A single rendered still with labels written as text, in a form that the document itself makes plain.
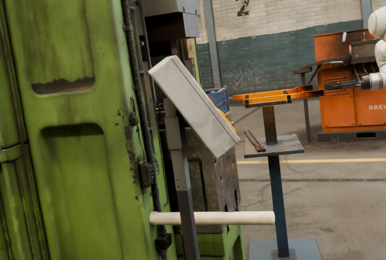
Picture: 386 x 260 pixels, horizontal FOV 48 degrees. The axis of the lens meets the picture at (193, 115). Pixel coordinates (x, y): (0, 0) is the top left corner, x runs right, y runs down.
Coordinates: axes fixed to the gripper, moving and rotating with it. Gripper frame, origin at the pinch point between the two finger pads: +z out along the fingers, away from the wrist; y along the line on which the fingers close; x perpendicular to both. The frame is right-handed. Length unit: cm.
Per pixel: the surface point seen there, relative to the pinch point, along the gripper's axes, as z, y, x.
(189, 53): 70, -36, 28
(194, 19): 62, -62, 41
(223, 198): 58, -74, -33
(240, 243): 55, -50, -65
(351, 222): -10, 31, -93
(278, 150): 32, -30, -26
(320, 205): 5, 66, -93
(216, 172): 58, -79, -21
